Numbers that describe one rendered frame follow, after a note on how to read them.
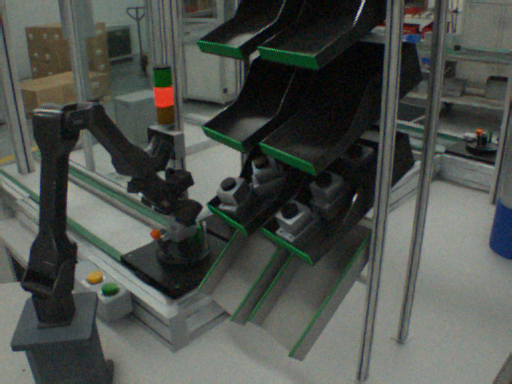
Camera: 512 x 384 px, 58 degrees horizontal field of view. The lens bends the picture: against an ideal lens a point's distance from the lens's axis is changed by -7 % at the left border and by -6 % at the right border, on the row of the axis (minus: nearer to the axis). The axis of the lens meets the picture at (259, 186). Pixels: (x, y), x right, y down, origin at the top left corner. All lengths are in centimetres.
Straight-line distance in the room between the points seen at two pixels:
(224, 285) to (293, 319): 19
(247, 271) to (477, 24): 741
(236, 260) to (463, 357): 55
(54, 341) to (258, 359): 44
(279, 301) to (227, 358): 21
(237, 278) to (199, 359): 21
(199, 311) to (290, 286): 26
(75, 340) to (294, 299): 42
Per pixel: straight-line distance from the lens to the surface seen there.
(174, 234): 122
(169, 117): 135
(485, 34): 820
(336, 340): 118
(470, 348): 122
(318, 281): 96
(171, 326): 111
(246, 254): 107
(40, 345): 95
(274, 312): 100
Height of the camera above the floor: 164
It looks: 24 degrees down
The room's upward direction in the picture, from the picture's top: 1 degrees counter-clockwise
